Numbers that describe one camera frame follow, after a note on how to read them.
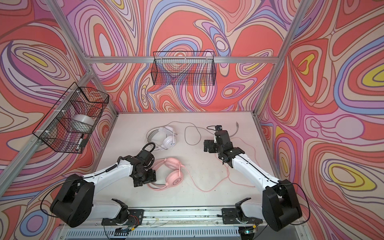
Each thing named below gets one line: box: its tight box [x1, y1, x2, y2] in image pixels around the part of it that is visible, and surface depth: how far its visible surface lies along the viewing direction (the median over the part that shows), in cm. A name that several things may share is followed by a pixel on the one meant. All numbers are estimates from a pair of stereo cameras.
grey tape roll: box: [68, 114, 95, 133], surface depth 74 cm
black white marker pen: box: [76, 134, 84, 151], surface depth 74 cm
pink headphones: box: [147, 157, 185, 191], surface depth 84 cm
